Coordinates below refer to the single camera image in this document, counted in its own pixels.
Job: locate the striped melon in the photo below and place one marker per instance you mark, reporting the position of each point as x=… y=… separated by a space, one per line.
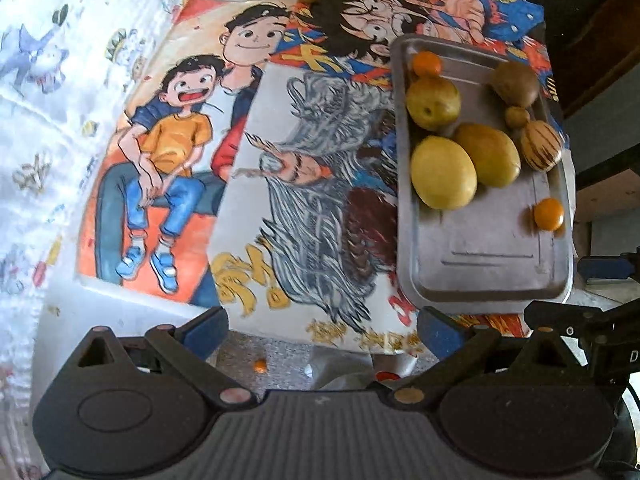
x=541 y=145

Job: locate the printed white blanket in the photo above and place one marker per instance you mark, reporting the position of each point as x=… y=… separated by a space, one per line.
x=60 y=160

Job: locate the yellow apple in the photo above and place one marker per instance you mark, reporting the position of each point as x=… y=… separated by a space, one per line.
x=433 y=102

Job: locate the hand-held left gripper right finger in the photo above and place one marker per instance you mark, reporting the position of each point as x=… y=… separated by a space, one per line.
x=440 y=332

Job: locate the dark wooden furniture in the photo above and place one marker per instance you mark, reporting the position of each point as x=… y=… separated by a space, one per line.
x=590 y=35

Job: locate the metal tray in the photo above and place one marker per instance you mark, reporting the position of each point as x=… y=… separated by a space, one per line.
x=480 y=260

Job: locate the grey feathered figure poster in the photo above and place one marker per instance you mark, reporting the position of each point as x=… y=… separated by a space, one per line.
x=310 y=185

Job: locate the cartoon boys poster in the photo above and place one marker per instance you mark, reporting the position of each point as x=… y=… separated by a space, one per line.
x=175 y=135

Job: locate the colourful cartoon poster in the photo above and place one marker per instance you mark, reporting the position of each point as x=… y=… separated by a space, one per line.
x=450 y=5

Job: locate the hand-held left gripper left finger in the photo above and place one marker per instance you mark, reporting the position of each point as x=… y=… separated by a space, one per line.
x=207 y=330

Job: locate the large brown kiwi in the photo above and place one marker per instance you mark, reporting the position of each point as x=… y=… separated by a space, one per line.
x=516 y=83

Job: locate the yellow lemon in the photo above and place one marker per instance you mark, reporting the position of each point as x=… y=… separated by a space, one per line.
x=443 y=172

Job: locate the orange scrap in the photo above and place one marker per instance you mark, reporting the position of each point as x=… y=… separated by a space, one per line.
x=259 y=365

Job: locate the crumpled clear plastic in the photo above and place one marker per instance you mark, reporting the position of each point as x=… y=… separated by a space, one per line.
x=345 y=369

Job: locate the small brown kiwi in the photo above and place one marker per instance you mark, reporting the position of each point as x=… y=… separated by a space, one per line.
x=517 y=117

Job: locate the small orange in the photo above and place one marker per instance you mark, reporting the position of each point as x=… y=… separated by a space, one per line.
x=426 y=64
x=549 y=214

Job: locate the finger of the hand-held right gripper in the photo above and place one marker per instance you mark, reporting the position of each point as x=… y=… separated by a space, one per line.
x=607 y=267
x=560 y=317

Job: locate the green-brown mango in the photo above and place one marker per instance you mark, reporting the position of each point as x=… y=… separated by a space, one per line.
x=492 y=155

